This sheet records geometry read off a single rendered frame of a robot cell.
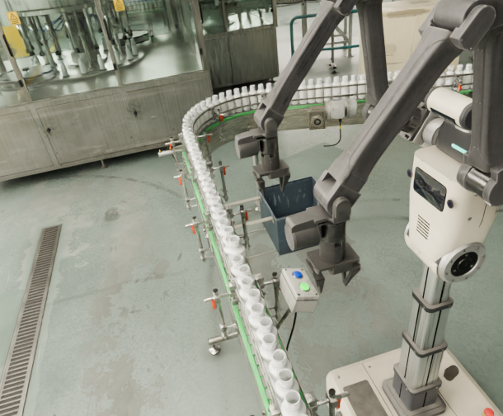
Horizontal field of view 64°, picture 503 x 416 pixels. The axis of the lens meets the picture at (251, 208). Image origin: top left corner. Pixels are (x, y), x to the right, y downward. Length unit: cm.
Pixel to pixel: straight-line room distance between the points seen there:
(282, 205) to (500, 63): 155
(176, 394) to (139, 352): 40
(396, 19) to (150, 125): 306
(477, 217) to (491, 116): 43
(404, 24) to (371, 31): 418
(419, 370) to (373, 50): 122
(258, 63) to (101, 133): 303
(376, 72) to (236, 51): 548
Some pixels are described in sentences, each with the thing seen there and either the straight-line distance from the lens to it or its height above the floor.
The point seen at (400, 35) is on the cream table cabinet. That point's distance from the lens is 545.
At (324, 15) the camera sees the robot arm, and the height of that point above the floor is 187.
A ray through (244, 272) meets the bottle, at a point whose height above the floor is 116.
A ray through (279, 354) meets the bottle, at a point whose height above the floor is 115.
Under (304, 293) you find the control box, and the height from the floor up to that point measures 111.
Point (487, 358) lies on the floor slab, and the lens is 271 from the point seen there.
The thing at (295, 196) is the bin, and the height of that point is 84.
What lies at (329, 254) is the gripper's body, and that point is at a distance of 88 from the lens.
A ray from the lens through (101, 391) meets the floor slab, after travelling 268.
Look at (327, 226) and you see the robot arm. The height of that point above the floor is 155.
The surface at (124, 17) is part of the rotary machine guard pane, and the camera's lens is 454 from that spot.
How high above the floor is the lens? 206
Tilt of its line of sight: 34 degrees down
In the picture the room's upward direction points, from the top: 7 degrees counter-clockwise
